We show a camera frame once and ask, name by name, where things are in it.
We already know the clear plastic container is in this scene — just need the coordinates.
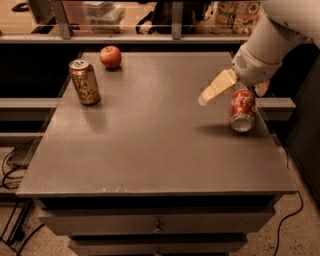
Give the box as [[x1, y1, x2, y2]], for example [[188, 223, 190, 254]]
[[82, 1, 125, 34]]

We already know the upper drawer with knob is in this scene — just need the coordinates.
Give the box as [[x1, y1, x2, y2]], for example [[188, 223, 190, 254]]
[[39, 207, 274, 236]]

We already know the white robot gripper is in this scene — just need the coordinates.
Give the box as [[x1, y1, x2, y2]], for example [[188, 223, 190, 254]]
[[198, 44, 282, 106]]

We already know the colourful snack bag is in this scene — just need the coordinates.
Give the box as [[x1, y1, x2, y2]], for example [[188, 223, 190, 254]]
[[211, 1, 261, 36]]

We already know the drawer with knob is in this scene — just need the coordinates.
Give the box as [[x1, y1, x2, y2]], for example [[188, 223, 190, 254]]
[[39, 207, 274, 236], [69, 234, 247, 256]]

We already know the gold patterned drink can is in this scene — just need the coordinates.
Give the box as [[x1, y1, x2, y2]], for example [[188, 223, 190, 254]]
[[69, 59, 101, 105]]

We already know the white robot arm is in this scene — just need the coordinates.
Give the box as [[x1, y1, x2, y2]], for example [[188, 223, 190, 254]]
[[198, 0, 320, 106]]

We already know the red apple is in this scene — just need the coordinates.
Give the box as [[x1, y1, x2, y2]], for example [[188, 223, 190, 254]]
[[100, 46, 122, 68]]

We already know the black cable right floor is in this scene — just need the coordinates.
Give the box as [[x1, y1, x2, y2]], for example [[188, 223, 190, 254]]
[[272, 159, 304, 256]]

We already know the grey drawer cabinet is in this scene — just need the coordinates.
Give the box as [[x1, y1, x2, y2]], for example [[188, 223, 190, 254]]
[[14, 50, 298, 256]]

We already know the black bag on shelf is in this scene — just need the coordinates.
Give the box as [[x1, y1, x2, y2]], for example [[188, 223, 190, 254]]
[[135, 0, 214, 34]]

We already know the lower drawer with knob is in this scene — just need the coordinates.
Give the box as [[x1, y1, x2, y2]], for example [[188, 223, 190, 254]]
[[69, 234, 247, 256]]

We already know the black cables left floor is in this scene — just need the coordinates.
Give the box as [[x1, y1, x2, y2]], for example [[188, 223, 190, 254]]
[[0, 139, 46, 256]]

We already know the red coke can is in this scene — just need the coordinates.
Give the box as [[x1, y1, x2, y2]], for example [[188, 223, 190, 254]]
[[229, 89, 255, 133]]

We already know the grey metal shelf rail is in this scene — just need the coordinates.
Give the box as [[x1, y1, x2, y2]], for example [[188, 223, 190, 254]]
[[0, 0, 248, 44]]

